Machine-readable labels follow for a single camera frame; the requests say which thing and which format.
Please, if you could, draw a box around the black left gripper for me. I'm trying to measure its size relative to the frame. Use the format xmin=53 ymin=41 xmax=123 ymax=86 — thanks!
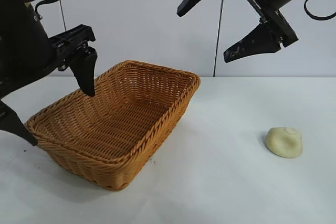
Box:
xmin=0 ymin=5 xmax=98 ymax=147

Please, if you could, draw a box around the woven tan wicker basket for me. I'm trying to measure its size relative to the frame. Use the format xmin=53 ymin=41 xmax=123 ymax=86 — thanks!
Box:
xmin=25 ymin=60 xmax=202 ymax=192

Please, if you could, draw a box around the pale yellow egg yolk pastry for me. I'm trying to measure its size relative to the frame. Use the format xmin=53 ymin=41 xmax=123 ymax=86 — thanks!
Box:
xmin=265 ymin=126 xmax=303 ymax=159

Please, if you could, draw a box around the thin black hanging cable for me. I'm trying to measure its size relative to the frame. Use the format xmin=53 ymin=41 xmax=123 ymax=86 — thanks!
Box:
xmin=213 ymin=0 xmax=225 ymax=78
xmin=54 ymin=0 xmax=67 ymax=33

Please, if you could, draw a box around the black right arm cable loop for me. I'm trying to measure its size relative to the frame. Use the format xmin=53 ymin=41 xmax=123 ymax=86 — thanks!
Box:
xmin=303 ymin=0 xmax=336 ymax=20

